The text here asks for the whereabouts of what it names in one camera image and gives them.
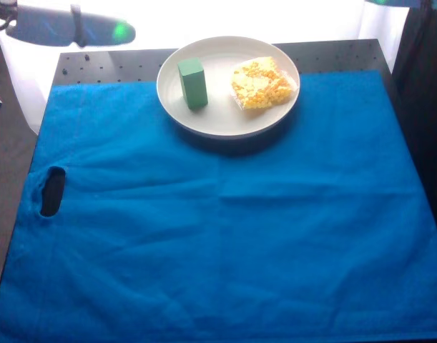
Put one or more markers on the green rectangular block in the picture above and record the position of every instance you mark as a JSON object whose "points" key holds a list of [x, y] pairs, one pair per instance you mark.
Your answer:
{"points": [[193, 85]]}

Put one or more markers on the yellow object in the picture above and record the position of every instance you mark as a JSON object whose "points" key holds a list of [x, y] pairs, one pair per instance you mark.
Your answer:
{"points": [[261, 85]]}

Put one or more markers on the white round plate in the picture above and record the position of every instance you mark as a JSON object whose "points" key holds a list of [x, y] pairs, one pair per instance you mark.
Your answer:
{"points": [[221, 121]]}

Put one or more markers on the blue cloth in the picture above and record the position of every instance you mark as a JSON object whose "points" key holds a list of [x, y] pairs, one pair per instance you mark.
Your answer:
{"points": [[218, 232]]}

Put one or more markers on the black curtain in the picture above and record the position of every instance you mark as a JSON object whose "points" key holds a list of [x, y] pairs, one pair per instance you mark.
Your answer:
{"points": [[425, 107]]}

